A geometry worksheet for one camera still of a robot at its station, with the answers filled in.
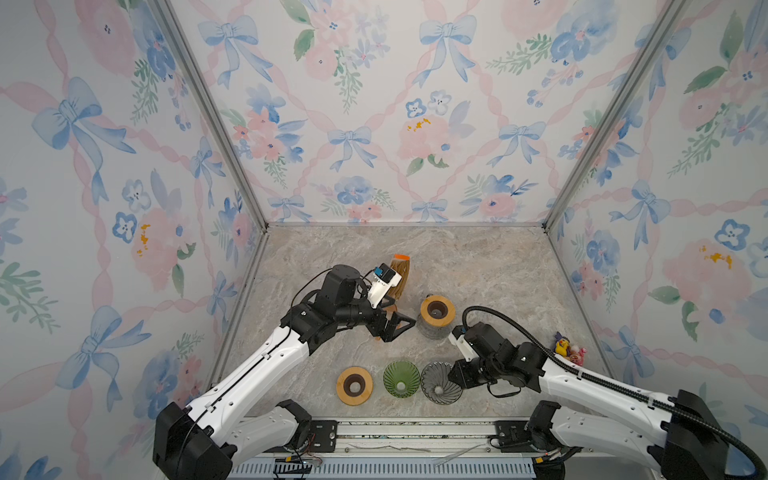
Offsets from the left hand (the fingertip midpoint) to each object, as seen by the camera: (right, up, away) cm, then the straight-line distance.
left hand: (403, 309), depth 70 cm
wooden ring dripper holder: (+10, -6, +14) cm, 18 cm away
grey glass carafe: (+10, -10, +17) cm, 22 cm away
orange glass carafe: (-3, +1, -8) cm, 9 cm away
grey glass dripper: (+9, -22, +10) cm, 26 cm away
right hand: (+12, -19, +8) cm, 24 cm away
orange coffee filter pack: (+1, +9, +28) cm, 30 cm away
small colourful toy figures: (+47, -14, +16) cm, 52 cm away
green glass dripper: (0, -22, +13) cm, 25 cm away
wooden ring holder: (-13, -23, +12) cm, 29 cm away
